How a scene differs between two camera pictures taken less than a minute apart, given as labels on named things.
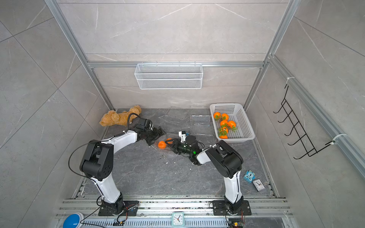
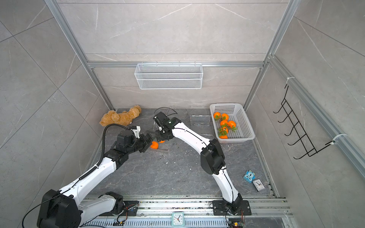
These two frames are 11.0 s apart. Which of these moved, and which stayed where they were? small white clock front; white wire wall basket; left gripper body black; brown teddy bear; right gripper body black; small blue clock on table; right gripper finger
Moved: right gripper finger; left gripper body black; right gripper body black
Stayed: white wire wall basket; small white clock front; small blue clock on table; brown teddy bear
